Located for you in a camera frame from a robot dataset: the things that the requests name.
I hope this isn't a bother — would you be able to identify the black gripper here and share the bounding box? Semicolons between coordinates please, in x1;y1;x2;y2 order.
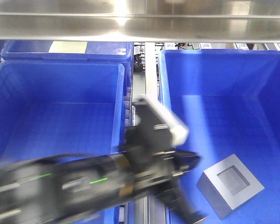
121;102;201;224

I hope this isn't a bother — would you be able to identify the steel shelf beam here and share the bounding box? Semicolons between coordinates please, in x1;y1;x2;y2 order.
0;0;280;43

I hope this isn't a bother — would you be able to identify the black gray robot arm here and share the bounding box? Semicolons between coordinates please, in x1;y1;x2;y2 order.
0;99;204;224

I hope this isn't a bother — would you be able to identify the blue target bin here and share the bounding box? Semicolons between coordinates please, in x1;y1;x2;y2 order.
157;48;280;224

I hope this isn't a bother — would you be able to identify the gray square base block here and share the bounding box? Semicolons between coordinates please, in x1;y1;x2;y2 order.
197;154;265;219

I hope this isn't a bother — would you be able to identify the blue bin rear left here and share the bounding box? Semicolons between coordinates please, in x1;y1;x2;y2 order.
0;41;134;96

